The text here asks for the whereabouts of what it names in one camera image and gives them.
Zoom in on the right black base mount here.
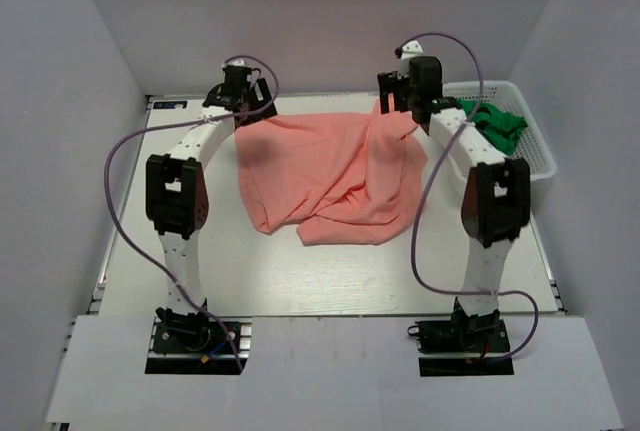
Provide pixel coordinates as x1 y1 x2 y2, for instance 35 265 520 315
407 319 514 378

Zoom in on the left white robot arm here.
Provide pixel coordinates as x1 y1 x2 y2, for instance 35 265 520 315
145 55 277 314

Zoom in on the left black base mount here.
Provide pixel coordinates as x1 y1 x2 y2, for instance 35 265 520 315
145 308 252 376

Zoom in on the pink t-shirt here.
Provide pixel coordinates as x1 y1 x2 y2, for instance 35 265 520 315
235 106 428 246

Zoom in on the white plastic basket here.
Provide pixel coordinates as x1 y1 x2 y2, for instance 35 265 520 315
430 80 556 182

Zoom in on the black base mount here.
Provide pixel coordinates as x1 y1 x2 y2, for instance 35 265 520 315
145 308 252 376
407 319 514 378

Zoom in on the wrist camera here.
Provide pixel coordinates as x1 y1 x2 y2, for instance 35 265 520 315
394 40 424 60
250 78 271 105

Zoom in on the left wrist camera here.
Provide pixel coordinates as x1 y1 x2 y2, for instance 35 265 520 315
250 78 271 105

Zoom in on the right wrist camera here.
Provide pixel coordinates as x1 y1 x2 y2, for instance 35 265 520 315
394 40 424 60

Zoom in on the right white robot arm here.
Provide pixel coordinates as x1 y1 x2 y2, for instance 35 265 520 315
377 46 530 331

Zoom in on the green t-shirt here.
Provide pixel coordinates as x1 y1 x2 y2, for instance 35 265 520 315
473 103 528 156

